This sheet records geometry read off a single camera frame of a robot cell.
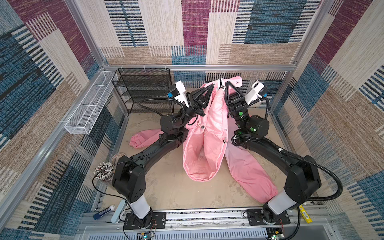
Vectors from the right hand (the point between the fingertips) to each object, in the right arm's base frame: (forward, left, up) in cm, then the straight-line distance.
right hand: (222, 84), depth 51 cm
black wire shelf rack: (+47, +44, -37) cm, 74 cm away
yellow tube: (-31, -42, -54) cm, 75 cm away
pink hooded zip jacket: (-5, +5, -24) cm, 25 cm away
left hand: (-1, +3, 0) cm, 3 cm away
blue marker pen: (-28, +58, -53) cm, 83 cm away
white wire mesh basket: (+22, +78, -37) cm, 89 cm away
